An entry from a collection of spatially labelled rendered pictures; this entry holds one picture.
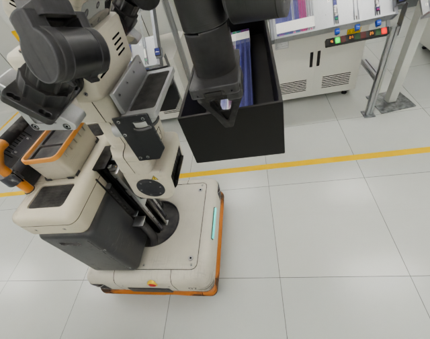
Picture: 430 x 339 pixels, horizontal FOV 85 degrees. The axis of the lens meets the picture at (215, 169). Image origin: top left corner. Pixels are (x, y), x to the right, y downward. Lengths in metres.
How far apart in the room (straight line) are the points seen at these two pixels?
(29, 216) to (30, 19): 0.69
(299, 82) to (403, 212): 1.24
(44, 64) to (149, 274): 1.01
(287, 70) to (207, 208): 1.36
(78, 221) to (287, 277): 1.02
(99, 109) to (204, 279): 0.83
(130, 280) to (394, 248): 1.34
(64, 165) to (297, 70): 1.81
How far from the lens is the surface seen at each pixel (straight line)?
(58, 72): 0.44
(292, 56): 2.12
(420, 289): 1.52
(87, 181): 0.97
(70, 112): 0.58
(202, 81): 0.33
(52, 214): 0.94
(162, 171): 0.81
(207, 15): 0.31
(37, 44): 0.46
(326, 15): 1.81
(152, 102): 0.67
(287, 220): 1.53
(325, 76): 2.28
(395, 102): 2.42
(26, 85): 0.53
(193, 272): 1.17
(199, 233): 1.24
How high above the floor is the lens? 1.34
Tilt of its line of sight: 47 degrees down
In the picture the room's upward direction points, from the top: 19 degrees counter-clockwise
